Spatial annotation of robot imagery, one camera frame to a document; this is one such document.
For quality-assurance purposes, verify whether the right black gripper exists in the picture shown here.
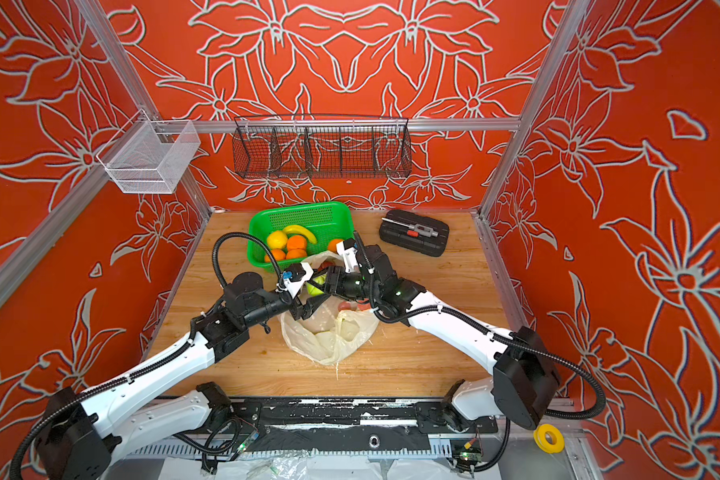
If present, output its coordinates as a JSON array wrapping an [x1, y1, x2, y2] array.
[[307, 264, 383, 302]]

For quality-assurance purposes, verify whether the orange toy fruit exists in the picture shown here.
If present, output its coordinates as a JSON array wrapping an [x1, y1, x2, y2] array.
[[264, 249, 287, 263]]

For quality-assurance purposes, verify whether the translucent printed plastic bag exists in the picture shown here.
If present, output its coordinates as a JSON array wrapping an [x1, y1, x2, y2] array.
[[279, 251, 380, 367]]

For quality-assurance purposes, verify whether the green toy fruit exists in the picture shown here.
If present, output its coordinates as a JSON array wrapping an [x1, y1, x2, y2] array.
[[306, 275, 326, 297]]

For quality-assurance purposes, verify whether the yellow toy lemon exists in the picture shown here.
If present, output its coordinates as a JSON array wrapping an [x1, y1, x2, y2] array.
[[266, 230, 288, 250]]

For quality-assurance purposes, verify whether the orange toy tangerine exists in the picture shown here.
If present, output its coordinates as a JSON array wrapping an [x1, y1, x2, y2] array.
[[286, 249, 307, 260]]

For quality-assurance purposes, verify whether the orange toy bell pepper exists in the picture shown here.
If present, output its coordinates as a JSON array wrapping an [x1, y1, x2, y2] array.
[[286, 235, 308, 251]]

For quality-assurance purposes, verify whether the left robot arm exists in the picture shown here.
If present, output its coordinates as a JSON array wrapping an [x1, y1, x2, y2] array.
[[9, 232, 314, 479]]

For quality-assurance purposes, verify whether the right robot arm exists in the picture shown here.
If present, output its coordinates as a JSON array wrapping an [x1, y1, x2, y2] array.
[[325, 240, 606, 430]]

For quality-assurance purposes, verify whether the black tool case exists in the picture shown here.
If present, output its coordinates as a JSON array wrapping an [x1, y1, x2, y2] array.
[[379, 209, 450, 257]]

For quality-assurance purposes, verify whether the green plastic basket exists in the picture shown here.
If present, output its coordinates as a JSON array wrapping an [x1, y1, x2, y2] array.
[[248, 201, 355, 268]]

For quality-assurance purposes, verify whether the yellow toy banana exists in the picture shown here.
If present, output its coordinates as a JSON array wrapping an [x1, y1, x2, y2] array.
[[282, 224, 318, 245]]

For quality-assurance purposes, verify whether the crumpled clear plastic scrap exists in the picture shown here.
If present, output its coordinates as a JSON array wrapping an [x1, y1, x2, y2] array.
[[249, 456, 312, 480]]

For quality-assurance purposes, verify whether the yellow tape roll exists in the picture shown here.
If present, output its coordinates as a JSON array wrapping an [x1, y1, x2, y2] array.
[[533, 424, 565, 455]]

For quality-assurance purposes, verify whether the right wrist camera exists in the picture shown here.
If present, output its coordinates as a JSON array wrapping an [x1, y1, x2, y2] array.
[[336, 239, 360, 273]]

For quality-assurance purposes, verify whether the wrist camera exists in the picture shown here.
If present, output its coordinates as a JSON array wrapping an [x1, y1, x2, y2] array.
[[336, 239, 360, 273], [278, 262, 314, 298]]

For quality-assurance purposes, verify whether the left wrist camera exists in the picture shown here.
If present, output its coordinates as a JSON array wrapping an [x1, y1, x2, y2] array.
[[278, 262, 314, 298]]

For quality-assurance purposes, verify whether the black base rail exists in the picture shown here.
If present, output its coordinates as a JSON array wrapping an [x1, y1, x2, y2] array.
[[232, 397, 499, 457]]

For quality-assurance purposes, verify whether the black wire wall basket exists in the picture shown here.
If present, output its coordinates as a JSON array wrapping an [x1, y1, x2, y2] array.
[[232, 115, 413, 179]]

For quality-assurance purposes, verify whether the clear plastic wall bin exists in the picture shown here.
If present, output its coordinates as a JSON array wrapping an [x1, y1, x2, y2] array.
[[96, 110, 200, 194]]

